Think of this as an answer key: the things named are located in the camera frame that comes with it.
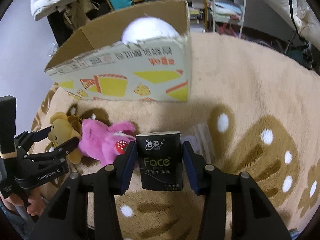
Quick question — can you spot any beige patterned blanket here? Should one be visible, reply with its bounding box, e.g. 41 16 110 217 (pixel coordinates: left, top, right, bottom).
32 33 319 232

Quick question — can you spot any black Face tissue pack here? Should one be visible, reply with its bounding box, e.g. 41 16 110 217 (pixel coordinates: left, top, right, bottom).
136 131 183 191

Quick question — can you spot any white rolling cart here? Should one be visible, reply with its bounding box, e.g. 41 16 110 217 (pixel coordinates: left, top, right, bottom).
210 0 247 38

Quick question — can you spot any beige trench coat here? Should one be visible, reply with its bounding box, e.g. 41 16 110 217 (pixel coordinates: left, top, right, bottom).
63 0 100 31

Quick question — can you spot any white haired plush head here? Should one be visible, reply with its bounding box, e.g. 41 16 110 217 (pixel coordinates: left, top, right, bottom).
121 16 179 44

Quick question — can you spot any pink plush bear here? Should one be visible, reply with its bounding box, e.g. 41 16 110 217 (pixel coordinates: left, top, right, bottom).
78 119 136 166

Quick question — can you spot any cream padded recliner chair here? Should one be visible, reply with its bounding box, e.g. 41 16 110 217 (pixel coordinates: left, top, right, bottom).
263 0 319 48

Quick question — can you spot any open cardboard box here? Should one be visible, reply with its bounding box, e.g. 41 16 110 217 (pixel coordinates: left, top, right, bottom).
45 0 192 102

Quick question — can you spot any yellow plush bear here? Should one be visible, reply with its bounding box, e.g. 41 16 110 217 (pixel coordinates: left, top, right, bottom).
47 111 84 165

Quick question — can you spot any person left hand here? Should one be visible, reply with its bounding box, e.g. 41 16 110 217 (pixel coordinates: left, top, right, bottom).
1 188 47 216

